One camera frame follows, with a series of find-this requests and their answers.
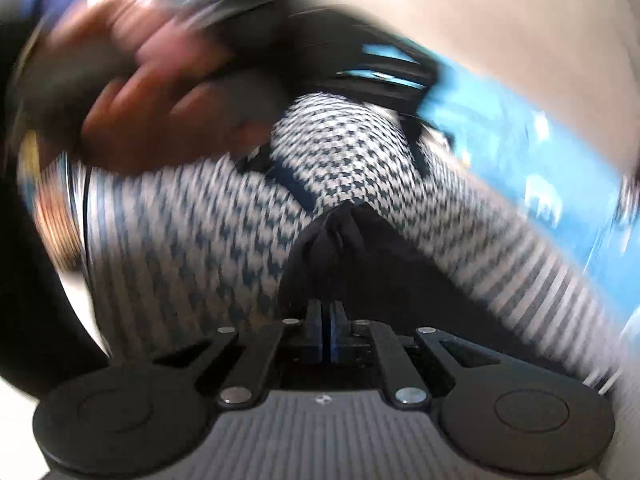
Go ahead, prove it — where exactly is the black garment red print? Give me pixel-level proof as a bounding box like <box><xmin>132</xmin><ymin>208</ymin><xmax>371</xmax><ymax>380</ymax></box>
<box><xmin>278</xmin><ymin>203</ymin><xmax>564</xmax><ymax>373</ymax></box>

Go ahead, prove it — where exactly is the person's left hand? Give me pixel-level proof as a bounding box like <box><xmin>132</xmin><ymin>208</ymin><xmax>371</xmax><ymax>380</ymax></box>
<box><xmin>42</xmin><ymin>0</ymin><xmax>272</xmax><ymax>176</ymax></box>

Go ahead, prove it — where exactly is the houndstooth mattress cover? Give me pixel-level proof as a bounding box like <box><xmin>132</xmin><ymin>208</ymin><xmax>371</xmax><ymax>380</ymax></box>
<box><xmin>19</xmin><ymin>90</ymin><xmax>626</xmax><ymax>391</ymax></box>

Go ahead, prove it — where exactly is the blue cartoon print bedsheet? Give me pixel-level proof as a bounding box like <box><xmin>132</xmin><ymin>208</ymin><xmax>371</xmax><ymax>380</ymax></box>
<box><xmin>420</xmin><ymin>56</ymin><xmax>639</xmax><ymax>337</ymax></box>

